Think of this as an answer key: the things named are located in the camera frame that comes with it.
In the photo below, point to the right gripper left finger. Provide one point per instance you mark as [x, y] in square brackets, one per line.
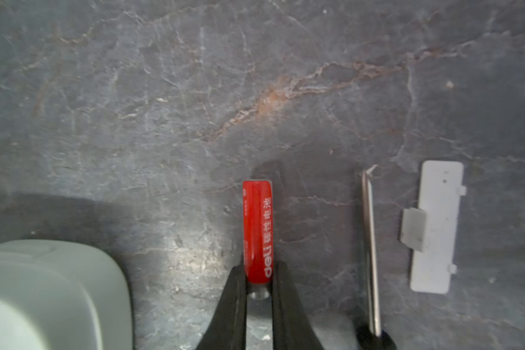
[227, 329]

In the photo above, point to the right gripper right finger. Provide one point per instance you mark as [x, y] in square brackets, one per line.
[291, 326]

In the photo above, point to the red battery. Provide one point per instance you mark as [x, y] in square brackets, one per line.
[258, 222]

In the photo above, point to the white battery cover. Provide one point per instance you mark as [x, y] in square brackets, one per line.
[429, 230]

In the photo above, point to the white alarm clock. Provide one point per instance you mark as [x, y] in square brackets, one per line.
[62, 295]

